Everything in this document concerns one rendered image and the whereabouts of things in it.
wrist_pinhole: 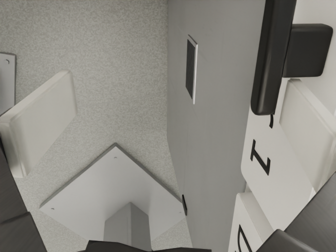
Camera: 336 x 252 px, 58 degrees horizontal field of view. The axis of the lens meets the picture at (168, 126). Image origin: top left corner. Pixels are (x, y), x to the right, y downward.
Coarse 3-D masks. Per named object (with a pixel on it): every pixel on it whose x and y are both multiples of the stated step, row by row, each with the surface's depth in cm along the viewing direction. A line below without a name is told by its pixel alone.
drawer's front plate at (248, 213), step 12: (240, 204) 31; (252, 204) 30; (240, 216) 32; (252, 216) 29; (264, 216) 29; (252, 228) 28; (264, 228) 28; (240, 240) 32; (252, 240) 29; (264, 240) 26
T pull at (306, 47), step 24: (288, 0) 15; (264, 24) 16; (288, 24) 15; (312, 24) 16; (264, 48) 16; (288, 48) 16; (312, 48) 16; (264, 72) 16; (288, 72) 16; (312, 72) 17; (264, 96) 17
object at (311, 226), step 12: (324, 192) 9; (312, 204) 9; (324, 204) 9; (300, 216) 8; (312, 216) 8; (324, 216) 8; (288, 228) 8; (300, 228) 8; (312, 228) 8; (324, 228) 8; (276, 240) 7; (288, 240) 7; (300, 240) 8; (312, 240) 8; (324, 240) 8
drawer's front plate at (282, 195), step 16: (304, 0) 18; (320, 0) 17; (304, 16) 18; (320, 16) 17; (304, 80) 19; (320, 80) 17; (320, 96) 17; (256, 128) 26; (272, 128) 23; (256, 144) 27; (272, 144) 23; (288, 144) 21; (256, 160) 27; (272, 160) 24; (288, 160) 21; (256, 176) 27; (272, 176) 24; (288, 176) 21; (304, 176) 19; (256, 192) 27; (272, 192) 24; (288, 192) 21; (304, 192) 19; (272, 208) 24; (288, 208) 21; (272, 224) 24; (288, 224) 22
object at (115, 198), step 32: (96, 160) 122; (128, 160) 123; (64, 192) 126; (96, 192) 128; (128, 192) 129; (160, 192) 132; (64, 224) 134; (96, 224) 135; (128, 224) 121; (160, 224) 141
